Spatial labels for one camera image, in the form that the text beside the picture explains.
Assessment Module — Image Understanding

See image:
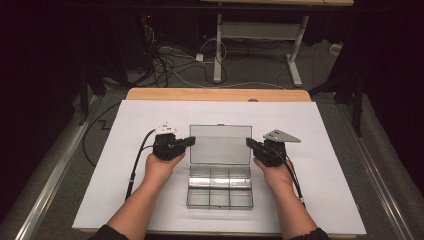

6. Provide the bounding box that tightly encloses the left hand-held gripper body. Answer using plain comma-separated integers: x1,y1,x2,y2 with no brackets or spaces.
152,123,188,162

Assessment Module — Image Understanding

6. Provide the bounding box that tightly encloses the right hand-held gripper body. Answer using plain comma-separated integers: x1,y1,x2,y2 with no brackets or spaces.
254,129,302,168

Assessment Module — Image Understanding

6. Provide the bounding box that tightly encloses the clear plastic compartment box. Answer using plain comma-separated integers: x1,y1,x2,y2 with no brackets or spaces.
185,123,255,211

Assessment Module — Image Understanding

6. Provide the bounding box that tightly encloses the person's right hand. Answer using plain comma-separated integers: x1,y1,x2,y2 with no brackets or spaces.
252,156,296,195

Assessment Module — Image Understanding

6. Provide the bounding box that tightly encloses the person's left hand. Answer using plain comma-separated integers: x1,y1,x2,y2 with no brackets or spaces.
143,151,187,188

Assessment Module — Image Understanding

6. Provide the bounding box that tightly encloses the white table cover sheet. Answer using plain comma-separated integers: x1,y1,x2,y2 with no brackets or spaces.
71,99,368,236

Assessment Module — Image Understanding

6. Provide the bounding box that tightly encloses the black metal stand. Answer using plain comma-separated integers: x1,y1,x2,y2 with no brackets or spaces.
309,71,366,138
77,64,108,127

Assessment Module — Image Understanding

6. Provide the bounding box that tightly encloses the person's black clothing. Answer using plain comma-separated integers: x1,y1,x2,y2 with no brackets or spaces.
87,223,332,240

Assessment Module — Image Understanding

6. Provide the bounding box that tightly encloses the white metal-legged desk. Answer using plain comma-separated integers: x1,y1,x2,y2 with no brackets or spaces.
199,0,355,88

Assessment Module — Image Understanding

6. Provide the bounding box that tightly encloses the white power strip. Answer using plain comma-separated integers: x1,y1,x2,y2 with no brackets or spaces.
328,43,344,56

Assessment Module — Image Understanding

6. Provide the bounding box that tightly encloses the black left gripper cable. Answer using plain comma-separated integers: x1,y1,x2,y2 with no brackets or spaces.
124,128,158,202

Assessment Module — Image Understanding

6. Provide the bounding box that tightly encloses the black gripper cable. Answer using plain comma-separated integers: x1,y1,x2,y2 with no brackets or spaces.
271,146,307,208
124,128,158,202

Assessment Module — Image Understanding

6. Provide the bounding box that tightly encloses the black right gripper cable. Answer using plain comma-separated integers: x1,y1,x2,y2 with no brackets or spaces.
271,146,307,208

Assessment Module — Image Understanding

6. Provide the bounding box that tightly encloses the long white floor cable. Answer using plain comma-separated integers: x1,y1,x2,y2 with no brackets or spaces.
171,69,288,91

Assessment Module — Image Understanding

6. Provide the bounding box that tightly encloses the tangle of floor cables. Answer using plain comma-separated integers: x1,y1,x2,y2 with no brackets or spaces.
141,24,229,88

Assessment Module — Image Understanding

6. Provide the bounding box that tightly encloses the long black floor cable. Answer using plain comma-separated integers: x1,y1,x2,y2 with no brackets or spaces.
81,102,122,168

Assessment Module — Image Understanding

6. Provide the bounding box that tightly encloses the metal floor rail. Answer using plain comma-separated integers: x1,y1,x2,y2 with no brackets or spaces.
13,95,103,240
338,101,416,240

